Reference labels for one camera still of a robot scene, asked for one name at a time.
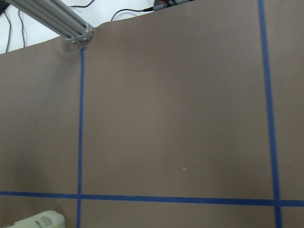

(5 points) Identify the clear tennis ball can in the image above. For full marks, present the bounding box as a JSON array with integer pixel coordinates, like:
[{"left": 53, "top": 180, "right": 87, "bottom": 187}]
[{"left": 3, "top": 210, "right": 66, "bottom": 228}]

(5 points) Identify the far grey USB hub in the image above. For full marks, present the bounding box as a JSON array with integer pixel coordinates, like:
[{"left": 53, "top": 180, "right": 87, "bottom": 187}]
[{"left": 153, "top": 0, "right": 193, "bottom": 11}]

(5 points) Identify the aluminium frame post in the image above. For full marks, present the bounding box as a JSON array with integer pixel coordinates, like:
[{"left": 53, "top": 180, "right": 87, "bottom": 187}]
[{"left": 8, "top": 0, "right": 94, "bottom": 43}]

